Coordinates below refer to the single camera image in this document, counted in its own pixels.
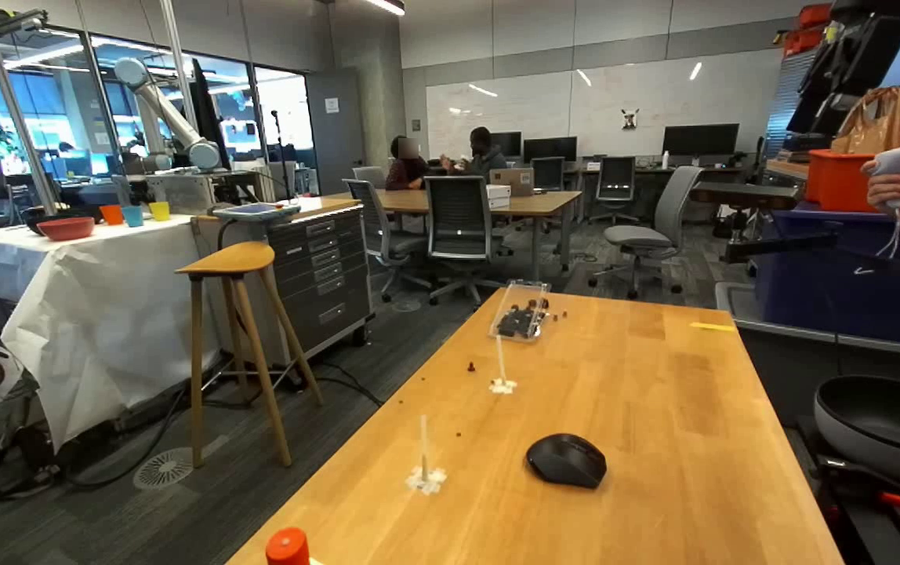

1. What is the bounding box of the black computer mouse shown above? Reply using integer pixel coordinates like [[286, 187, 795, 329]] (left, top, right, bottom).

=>
[[527, 434, 609, 490]]

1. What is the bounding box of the grey background robot arm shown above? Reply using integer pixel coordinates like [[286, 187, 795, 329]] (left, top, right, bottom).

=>
[[114, 57, 220, 173]]

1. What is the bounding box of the orange bin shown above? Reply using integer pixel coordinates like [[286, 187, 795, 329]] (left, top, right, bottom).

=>
[[803, 151, 869, 209]]

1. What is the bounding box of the blue storage tub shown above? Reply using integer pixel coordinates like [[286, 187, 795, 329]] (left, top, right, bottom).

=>
[[755, 208, 900, 343]]

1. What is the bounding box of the black computer monitor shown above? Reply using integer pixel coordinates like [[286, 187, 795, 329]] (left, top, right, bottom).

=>
[[662, 121, 740, 158]]

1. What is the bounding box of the grey office chair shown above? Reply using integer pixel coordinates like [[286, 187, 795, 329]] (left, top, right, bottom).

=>
[[605, 166, 702, 297]]

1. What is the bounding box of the black frying pan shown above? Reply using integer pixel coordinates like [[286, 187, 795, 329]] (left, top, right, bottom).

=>
[[813, 377, 900, 478]]

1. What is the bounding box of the wooden office desk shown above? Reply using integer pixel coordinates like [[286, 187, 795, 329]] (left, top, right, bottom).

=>
[[372, 184, 587, 282]]

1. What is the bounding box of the clear tray of black parts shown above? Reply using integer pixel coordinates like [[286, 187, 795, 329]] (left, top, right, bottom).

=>
[[491, 282, 567, 343]]

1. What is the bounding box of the seated person in dark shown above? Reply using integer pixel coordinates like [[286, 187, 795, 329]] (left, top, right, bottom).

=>
[[467, 126, 509, 177]]

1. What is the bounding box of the far white plastic stand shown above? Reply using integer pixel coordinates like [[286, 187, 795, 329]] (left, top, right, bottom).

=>
[[490, 336, 517, 396]]

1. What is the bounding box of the white plastic stand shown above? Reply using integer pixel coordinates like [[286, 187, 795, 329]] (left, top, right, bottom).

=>
[[490, 336, 517, 396], [407, 417, 448, 495]]

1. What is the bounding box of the black mesh office chair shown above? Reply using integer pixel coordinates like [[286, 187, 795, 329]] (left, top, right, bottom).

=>
[[427, 177, 494, 304]]

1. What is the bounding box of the seated person in maroon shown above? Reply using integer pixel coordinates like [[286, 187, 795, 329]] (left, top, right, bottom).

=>
[[385, 135, 428, 192]]

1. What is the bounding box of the near white plastic stand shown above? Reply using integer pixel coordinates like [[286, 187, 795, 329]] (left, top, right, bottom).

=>
[[407, 417, 448, 495]]

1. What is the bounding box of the black drawer cabinet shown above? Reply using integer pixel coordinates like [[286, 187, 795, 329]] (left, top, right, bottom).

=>
[[270, 208, 372, 356]]

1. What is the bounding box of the wooden bar stool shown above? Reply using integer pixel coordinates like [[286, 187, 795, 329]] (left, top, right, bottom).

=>
[[181, 243, 322, 465]]

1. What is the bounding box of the orange bottle cap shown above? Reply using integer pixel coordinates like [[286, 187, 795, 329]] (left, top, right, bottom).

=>
[[264, 528, 309, 565]]

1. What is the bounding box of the white tablecloth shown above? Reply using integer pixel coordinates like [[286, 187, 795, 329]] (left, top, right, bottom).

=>
[[0, 217, 198, 447]]

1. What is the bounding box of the red bowl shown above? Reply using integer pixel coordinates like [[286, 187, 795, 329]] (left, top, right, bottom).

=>
[[34, 217, 93, 243]]

